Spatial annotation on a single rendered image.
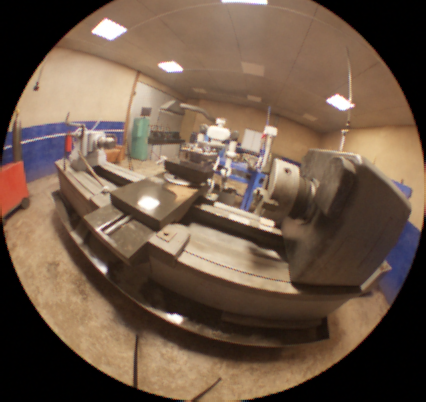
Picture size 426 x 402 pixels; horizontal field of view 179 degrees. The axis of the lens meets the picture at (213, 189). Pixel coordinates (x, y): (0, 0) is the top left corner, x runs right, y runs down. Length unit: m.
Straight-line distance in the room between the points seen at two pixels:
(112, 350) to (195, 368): 0.58
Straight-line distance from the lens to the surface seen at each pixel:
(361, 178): 0.45
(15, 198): 3.14
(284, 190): 0.47
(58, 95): 4.57
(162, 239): 0.50
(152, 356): 1.24
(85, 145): 1.23
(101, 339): 1.35
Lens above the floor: 1.23
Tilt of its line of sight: 21 degrees down
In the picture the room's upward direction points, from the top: 14 degrees clockwise
